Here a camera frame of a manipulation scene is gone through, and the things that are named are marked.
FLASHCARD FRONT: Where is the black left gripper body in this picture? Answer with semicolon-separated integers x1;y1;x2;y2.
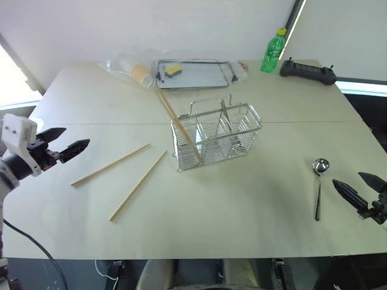
27;134;62;172

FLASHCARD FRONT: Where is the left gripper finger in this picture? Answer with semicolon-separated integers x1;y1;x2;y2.
36;127;67;146
59;138;91;164

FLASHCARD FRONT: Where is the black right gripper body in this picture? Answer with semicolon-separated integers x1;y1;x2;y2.
356;190;387;225

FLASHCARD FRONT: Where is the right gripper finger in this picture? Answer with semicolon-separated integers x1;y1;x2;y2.
332;178;370;213
357;172;387;193

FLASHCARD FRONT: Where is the steel soup spoon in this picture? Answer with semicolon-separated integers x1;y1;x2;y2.
311;158;331;222

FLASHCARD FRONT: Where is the wooden chopstick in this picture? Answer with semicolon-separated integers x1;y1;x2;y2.
155;87;202;160
108;150;168;224
71;144;151;187
153;88;195;147

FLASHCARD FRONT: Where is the stack of disposable cups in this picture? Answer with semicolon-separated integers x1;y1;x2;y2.
119;56;154;89

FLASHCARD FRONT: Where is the black table clamp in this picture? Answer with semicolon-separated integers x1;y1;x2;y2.
271;257;291;290
109;259;127;281

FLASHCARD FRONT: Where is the yellow black sponge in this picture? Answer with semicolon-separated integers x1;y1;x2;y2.
164;65;183;80

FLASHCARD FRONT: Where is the black handheld remote controller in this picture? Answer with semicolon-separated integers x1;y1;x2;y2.
279;57;338;86

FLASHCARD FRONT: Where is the beige rounded shape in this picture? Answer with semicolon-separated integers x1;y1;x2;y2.
221;259;261;290
134;259;180;290

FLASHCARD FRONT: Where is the metal serving tray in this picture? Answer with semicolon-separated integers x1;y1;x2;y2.
154;58;240;91

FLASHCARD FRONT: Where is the green plastic bottle yellow cap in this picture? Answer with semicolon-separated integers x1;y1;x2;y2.
260;27;288;74

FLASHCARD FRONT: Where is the small clear plastic bag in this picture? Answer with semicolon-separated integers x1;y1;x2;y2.
224;60;252;83

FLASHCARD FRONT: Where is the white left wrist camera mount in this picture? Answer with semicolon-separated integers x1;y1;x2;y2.
0;114;42;178

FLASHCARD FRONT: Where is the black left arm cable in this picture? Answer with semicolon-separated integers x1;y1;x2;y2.
2;218;68;290

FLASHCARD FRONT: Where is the thin white cable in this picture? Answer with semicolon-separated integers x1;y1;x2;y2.
94;259;120;283

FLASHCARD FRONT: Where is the metal wire cutlery basket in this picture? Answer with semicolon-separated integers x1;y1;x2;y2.
170;93;263;173

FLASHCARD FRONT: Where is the black window frame post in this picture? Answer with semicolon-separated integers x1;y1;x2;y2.
277;0;308;62

